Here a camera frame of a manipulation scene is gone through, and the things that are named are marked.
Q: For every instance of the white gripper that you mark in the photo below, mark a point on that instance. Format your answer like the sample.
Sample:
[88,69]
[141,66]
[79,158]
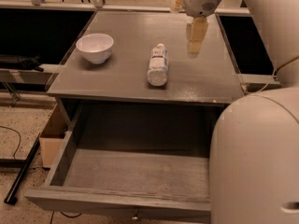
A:
[198,3]

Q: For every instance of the cardboard box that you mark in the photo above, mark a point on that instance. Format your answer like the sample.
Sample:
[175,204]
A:
[52,137]

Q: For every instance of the open grey top drawer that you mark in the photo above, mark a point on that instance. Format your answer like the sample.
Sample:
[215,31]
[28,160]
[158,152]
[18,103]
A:
[119,157]

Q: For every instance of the black metal bar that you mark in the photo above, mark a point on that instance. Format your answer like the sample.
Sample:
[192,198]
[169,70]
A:
[23,165]

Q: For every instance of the white ceramic bowl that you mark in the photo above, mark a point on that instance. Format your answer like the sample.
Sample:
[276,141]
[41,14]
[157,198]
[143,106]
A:
[95,48]

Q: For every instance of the metal drawer knob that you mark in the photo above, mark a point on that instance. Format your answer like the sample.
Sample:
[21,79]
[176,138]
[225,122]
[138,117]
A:
[135,217]

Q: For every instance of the metal frame rail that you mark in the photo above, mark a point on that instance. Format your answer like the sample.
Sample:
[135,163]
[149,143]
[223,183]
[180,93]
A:
[93,6]

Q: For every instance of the grey wooden cabinet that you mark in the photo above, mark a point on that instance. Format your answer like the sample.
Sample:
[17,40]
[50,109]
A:
[208,80]

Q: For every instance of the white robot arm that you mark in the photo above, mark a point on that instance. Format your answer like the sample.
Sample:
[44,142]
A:
[254,152]

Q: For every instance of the black cloth item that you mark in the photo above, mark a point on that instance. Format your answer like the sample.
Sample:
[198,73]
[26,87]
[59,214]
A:
[20,63]

